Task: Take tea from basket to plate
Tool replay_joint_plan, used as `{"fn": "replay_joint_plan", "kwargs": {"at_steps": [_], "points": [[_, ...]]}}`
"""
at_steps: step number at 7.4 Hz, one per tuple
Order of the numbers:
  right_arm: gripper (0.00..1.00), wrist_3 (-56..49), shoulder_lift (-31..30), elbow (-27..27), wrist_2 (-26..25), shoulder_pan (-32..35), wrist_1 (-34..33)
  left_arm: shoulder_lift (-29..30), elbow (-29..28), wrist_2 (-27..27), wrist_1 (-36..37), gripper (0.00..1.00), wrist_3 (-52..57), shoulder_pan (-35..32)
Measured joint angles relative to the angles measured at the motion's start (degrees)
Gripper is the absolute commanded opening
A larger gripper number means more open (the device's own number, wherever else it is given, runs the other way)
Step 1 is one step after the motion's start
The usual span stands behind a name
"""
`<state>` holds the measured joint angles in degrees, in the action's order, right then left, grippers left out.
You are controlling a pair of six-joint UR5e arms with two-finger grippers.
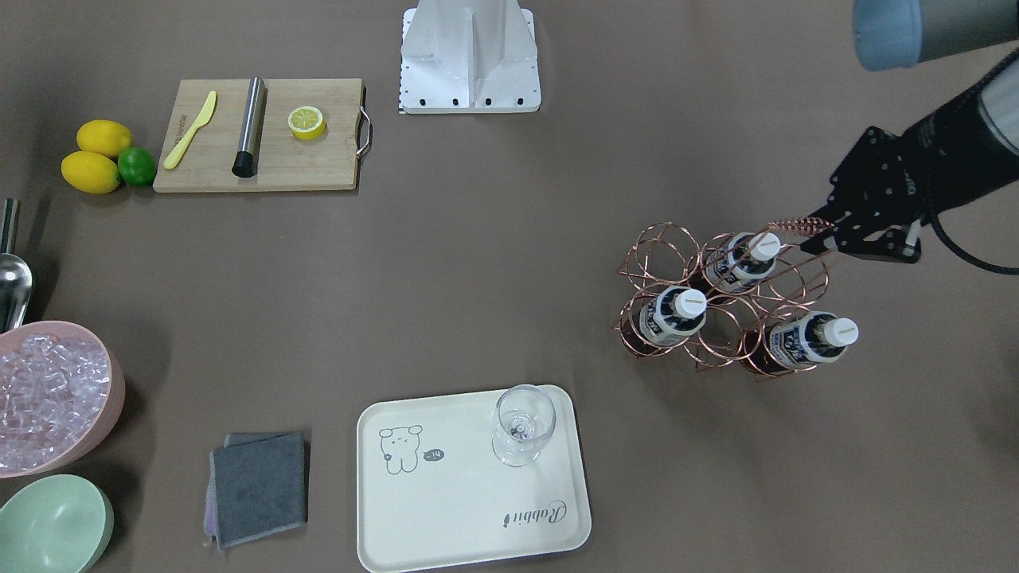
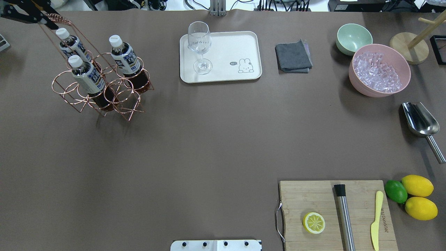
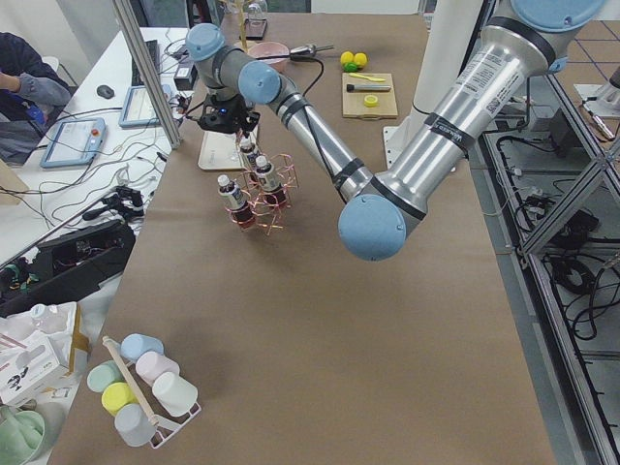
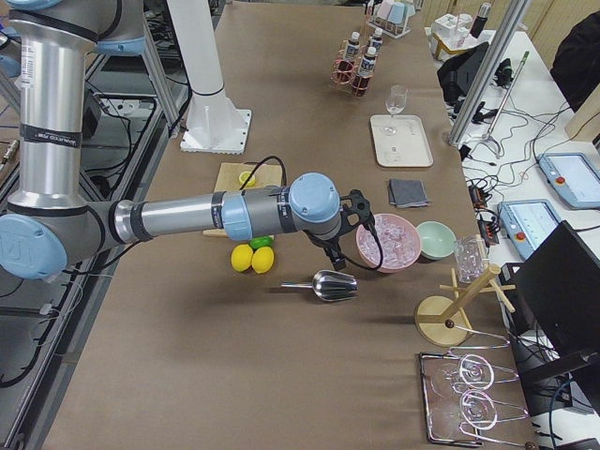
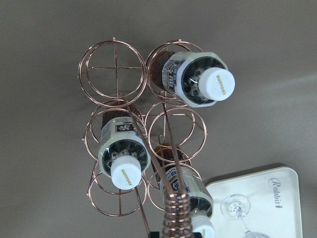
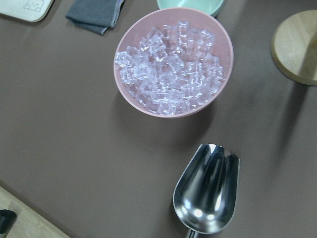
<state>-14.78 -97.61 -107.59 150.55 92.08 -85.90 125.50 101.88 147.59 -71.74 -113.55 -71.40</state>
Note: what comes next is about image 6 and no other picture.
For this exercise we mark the pink bowl of ice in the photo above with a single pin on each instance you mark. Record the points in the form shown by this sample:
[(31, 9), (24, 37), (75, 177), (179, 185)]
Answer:
[(173, 62)]

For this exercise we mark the steel ice scoop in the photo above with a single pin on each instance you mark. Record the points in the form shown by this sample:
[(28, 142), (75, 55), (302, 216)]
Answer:
[(204, 197)]

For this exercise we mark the grey folded cloth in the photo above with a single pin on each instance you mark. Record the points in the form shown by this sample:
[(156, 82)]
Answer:
[(95, 15)]

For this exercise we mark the green empty bowl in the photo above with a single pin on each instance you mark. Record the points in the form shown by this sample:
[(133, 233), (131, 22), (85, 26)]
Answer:
[(210, 7)]

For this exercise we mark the wooden mug tree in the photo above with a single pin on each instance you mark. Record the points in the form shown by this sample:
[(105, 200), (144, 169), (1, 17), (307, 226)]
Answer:
[(294, 47)]

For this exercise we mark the cream rabbit tray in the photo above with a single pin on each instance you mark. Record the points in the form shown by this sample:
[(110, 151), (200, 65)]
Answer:
[(27, 10)]

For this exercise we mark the bamboo cutting board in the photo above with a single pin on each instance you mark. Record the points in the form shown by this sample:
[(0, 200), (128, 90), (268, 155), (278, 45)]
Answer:
[(28, 224)]

